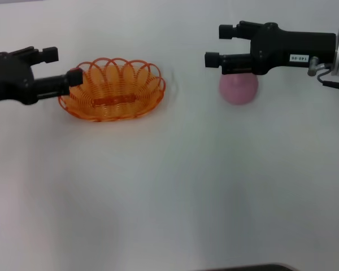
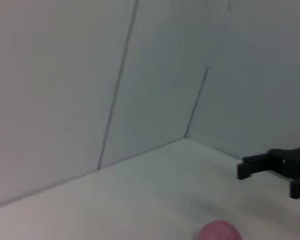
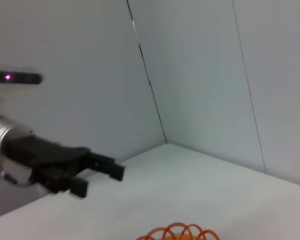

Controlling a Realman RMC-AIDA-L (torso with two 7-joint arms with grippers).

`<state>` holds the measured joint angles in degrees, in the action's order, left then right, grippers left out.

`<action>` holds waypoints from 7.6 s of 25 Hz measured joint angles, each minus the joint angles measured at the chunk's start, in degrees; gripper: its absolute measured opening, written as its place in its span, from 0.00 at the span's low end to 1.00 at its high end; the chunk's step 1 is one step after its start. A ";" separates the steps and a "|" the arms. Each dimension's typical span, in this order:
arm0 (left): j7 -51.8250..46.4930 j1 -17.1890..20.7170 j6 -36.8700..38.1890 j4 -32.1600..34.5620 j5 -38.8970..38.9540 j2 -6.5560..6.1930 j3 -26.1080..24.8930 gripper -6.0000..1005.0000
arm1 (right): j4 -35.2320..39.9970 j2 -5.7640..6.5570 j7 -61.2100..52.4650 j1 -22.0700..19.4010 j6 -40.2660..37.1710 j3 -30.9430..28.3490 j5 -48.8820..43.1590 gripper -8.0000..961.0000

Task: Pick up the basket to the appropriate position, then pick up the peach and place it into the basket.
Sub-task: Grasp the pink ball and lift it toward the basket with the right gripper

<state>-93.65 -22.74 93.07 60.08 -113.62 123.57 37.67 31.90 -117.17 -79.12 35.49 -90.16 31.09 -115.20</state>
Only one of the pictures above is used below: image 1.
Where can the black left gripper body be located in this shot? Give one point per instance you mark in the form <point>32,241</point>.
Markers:
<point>8,79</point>

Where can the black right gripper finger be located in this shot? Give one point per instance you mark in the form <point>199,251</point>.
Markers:
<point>213,60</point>
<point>227,31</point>

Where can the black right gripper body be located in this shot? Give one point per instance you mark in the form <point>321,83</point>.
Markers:
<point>274,50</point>

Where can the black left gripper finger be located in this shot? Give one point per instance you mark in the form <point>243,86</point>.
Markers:
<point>74,77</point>
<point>50,55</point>

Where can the pink peach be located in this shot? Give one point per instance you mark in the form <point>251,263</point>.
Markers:
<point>237,90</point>

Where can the dark robot torso cover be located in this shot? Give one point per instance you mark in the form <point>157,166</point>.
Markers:
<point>257,268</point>

